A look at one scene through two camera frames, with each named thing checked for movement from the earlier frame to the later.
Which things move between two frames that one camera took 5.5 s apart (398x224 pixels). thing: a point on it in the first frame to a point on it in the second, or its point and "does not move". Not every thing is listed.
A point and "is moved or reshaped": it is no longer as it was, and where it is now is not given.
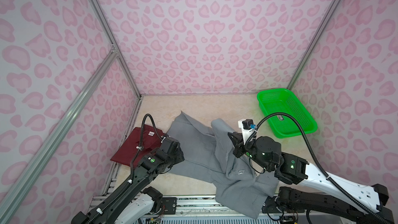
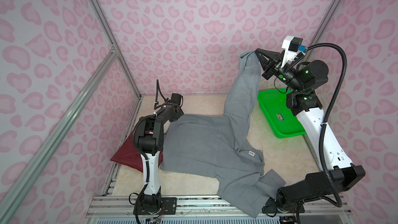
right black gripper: [237, 139] to [274, 65]
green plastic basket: [284, 100] does not move
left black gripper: [180, 154] to [181, 113]
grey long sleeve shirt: [209, 156] is moved or reshaped
